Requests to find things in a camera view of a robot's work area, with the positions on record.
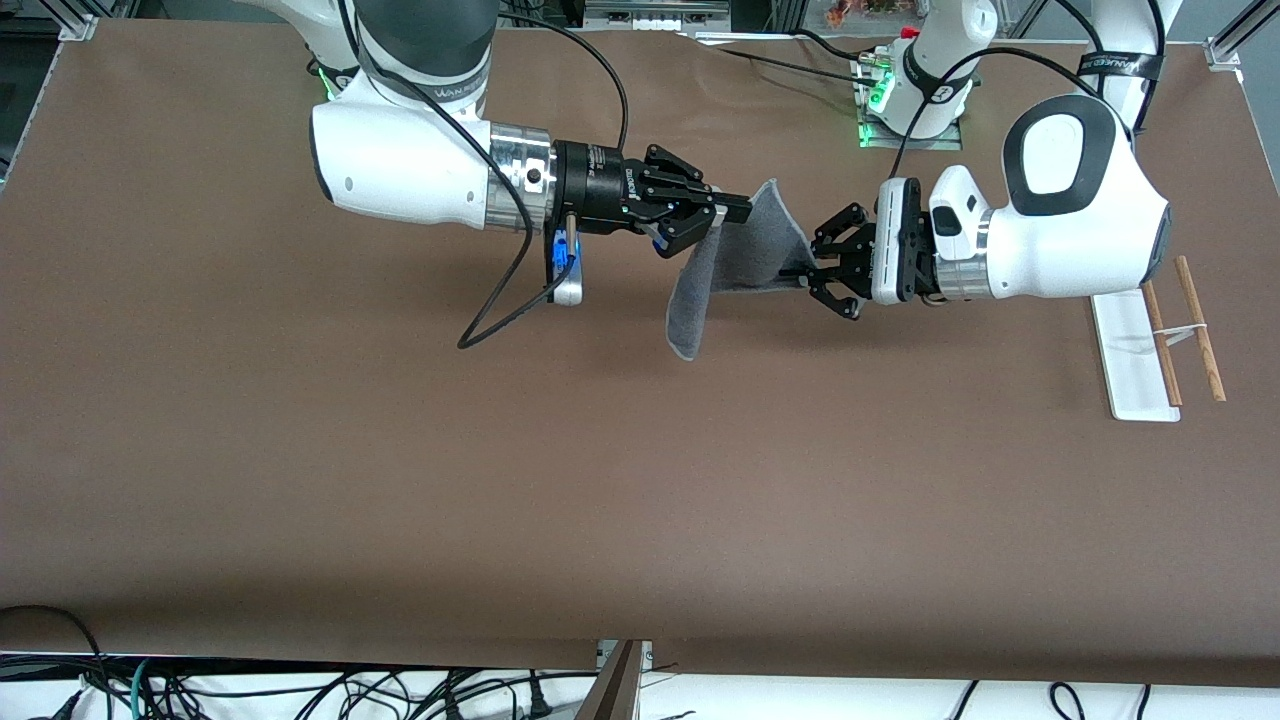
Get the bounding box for pink and grey towel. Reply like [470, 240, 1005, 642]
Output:
[665, 178, 816, 363]

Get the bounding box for white rack with wooden bars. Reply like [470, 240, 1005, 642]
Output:
[1089, 255, 1228, 423]

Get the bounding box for grey power strip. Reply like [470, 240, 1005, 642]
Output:
[583, 0, 733, 33]

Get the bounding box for colourful snack bags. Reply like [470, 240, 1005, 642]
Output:
[825, 0, 926, 29]

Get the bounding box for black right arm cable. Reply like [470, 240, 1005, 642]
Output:
[335, 0, 631, 351]

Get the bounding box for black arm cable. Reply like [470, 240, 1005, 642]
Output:
[888, 0, 1166, 183]
[335, 0, 631, 351]

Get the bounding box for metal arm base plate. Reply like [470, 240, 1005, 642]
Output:
[856, 50, 965, 152]

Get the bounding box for black cable on table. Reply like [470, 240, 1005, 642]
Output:
[690, 28, 886, 91]

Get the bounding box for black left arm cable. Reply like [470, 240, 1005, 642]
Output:
[888, 0, 1166, 183]

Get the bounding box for aluminium frame corner profile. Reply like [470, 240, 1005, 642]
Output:
[1203, 0, 1280, 73]
[0, 0, 103, 43]

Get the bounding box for metal table frame bracket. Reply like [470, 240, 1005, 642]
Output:
[575, 640, 656, 720]

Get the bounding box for black floor cable tangle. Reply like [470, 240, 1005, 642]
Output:
[150, 668, 601, 720]

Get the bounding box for black looped floor cable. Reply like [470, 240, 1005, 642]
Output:
[0, 605, 111, 720]

